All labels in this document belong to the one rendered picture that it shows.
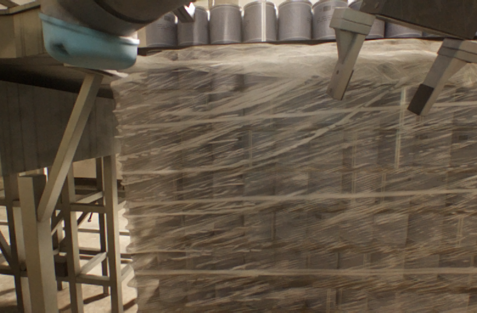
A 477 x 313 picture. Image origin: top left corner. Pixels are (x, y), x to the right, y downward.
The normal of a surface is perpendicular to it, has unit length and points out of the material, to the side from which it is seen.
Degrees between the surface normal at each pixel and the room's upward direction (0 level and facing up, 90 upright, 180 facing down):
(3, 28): 90
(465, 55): 113
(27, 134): 90
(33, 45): 90
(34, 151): 90
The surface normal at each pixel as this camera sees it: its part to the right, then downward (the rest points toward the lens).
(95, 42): 0.54, 0.17
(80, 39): 0.23, 0.18
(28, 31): -0.38, 0.11
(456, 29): 0.07, 0.51
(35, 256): -0.10, 0.12
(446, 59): -0.98, -0.14
